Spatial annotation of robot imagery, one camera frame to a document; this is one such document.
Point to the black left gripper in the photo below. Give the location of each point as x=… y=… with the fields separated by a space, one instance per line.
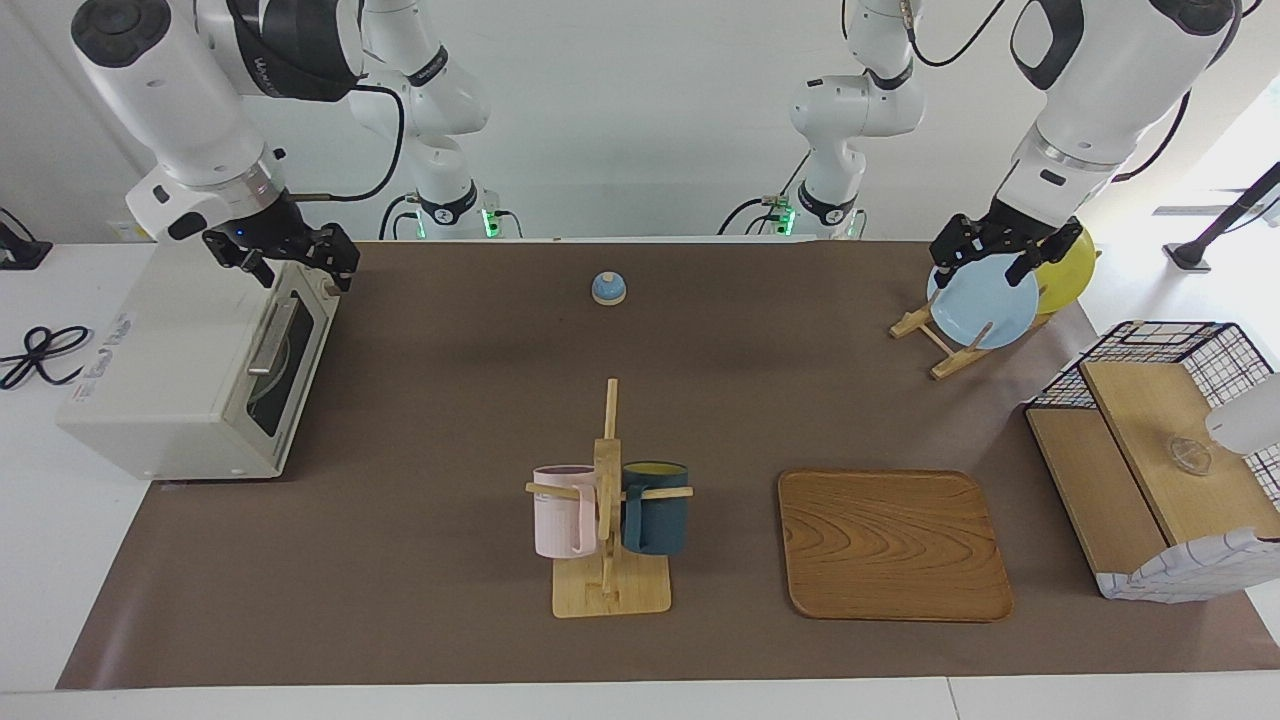
x=1015 y=228

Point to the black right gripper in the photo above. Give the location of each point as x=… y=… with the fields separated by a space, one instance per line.
x=265 y=225

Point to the white toaster oven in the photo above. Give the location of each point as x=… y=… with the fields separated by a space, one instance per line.
x=170 y=360

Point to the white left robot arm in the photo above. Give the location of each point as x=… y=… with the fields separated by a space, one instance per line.
x=1100 y=80

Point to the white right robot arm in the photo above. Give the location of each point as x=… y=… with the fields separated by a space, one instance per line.
x=170 y=90

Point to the light blue plate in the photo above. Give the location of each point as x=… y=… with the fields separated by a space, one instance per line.
x=985 y=305

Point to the yellow plate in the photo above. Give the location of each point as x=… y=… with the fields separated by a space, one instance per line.
x=1070 y=270

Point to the wooden plate rack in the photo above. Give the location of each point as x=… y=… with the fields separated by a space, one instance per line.
x=950 y=362

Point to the white power strip box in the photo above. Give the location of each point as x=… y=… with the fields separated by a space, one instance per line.
x=125 y=230

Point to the brown table mat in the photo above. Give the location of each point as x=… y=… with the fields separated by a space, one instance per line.
x=450 y=400

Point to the black angled stand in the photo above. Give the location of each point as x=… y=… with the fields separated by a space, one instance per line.
x=1225 y=215

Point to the black clamp base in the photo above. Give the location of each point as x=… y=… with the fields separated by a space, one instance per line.
x=20 y=252

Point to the small clear glass dish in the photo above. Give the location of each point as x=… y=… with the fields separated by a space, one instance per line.
x=1190 y=456

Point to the white rounded cylinder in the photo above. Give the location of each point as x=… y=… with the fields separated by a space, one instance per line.
x=1250 y=420

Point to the wooden serving tray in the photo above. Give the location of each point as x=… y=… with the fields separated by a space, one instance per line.
x=890 y=545

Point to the small blue bell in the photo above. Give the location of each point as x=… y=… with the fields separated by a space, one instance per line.
x=609 y=289

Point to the white checkered cloth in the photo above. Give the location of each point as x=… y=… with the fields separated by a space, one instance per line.
x=1190 y=570

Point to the pink mug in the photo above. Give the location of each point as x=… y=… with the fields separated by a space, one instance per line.
x=560 y=515

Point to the dark teal mug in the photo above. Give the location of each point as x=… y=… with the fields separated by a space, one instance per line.
x=655 y=520

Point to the wooden mug tree stand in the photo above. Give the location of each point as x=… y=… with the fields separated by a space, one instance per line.
x=610 y=590

